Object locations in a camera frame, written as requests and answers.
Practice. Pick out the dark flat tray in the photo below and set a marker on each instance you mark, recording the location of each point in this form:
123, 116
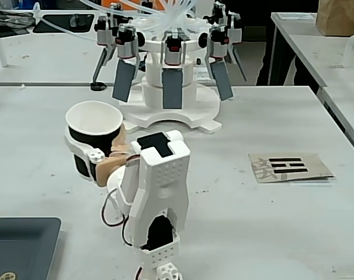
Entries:
57, 24

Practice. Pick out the small black cap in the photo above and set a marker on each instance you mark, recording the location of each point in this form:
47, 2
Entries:
97, 86

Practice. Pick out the round gold sticker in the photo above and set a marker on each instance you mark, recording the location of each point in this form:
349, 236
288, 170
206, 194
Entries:
6, 276

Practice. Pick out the clear plastic tubing bundle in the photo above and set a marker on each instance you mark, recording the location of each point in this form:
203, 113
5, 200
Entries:
165, 14

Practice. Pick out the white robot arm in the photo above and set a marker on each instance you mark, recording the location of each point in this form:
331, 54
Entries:
162, 186

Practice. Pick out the printed white paper sheet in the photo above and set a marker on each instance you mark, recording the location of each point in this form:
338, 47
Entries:
201, 74

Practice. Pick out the dark blue-grey tray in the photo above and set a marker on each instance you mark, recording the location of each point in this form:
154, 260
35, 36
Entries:
19, 248

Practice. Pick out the black paper cup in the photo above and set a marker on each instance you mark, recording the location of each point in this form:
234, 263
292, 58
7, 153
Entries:
92, 116

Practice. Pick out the cardboard card with black bars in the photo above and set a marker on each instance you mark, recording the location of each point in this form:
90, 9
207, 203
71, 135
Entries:
311, 163

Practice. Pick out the white paper stack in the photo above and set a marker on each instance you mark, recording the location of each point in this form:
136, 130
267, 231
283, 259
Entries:
296, 16

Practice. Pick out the grey servo paddle unit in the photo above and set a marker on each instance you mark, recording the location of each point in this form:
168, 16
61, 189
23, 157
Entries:
104, 33
124, 81
171, 90
234, 29
222, 81

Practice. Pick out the brown paper bag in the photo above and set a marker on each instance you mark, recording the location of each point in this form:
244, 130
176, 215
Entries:
340, 17

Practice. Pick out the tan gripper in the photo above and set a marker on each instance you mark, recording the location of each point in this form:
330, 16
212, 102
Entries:
96, 156

